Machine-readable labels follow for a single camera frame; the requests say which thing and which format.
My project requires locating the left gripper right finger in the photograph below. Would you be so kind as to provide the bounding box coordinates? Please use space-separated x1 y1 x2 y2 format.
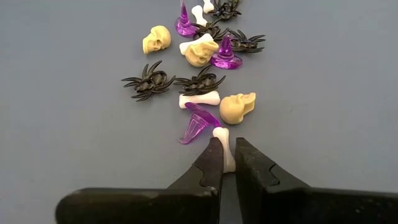
234 137 398 224

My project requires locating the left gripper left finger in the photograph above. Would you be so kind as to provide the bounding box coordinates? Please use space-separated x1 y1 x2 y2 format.
55 137 224 224

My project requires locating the white plastic bone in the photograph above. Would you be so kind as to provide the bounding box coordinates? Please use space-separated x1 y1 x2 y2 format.
178 33 215 56
202 0 215 14
212 126 236 174
191 4 208 27
178 90 221 110

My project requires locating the beige plastic skull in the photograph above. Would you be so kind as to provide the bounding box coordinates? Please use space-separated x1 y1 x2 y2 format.
142 25 172 55
219 91 257 126
184 40 220 68

